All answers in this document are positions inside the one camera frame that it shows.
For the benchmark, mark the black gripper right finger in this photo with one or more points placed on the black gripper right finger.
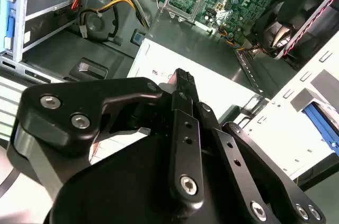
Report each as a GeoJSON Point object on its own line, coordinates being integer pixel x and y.
{"type": "Point", "coordinates": [230, 155]}

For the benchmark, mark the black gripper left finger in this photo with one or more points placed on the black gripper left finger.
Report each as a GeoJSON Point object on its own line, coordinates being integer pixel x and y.
{"type": "Point", "coordinates": [66, 102]}

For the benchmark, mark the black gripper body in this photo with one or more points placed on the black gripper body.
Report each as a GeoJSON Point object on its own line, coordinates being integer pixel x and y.
{"type": "Point", "coordinates": [119, 195]}

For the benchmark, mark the hard disk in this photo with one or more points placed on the hard disk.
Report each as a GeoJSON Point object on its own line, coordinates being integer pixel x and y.
{"type": "Point", "coordinates": [320, 120]}

